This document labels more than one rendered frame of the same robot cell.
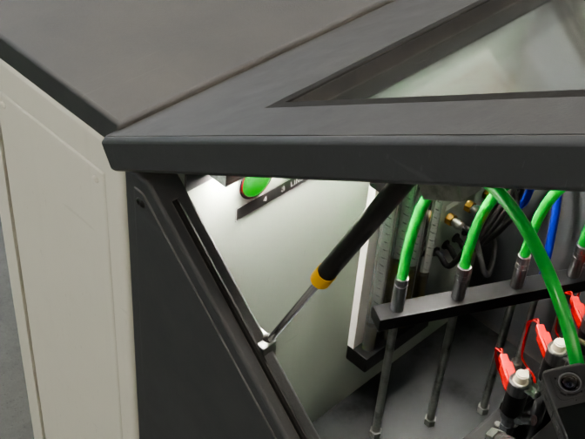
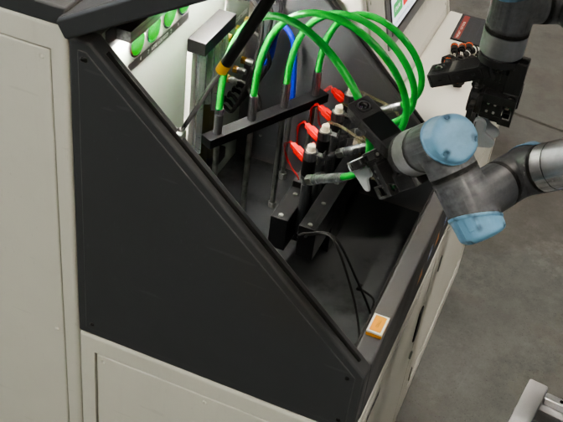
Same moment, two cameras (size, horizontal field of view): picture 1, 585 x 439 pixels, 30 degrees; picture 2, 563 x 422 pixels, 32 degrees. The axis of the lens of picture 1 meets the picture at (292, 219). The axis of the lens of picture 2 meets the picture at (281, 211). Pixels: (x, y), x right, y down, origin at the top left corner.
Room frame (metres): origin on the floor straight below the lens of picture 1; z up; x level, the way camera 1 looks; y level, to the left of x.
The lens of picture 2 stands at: (-0.53, 0.42, 2.25)
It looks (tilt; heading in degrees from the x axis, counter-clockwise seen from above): 39 degrees down; 335
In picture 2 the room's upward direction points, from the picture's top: 7 degrees clockwise
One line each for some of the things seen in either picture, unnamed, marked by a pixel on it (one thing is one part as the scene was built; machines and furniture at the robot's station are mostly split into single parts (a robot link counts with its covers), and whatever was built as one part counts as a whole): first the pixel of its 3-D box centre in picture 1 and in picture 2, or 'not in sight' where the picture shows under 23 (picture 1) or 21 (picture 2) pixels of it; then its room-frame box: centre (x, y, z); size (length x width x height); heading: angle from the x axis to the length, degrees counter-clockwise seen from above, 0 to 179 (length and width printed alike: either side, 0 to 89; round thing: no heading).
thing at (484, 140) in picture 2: not in sight; (477, 139); (0.68, -0.51, 1.28); 0.06 x 0.03 x 0.09; 47
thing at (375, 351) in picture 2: not in sight; (402, 286); (0.74, -0.47, 0.87); 0.62 x 0.04 x 0.16; 137
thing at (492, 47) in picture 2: not in sight; (503, 42); (0.70, -0.52, 1.46); 0.08 x 0.08 x 0.05
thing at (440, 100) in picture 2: not in sight; (455, 80); (1.31, -0.88, 0.97); 0.70 x 0.22 x 0.03; 137
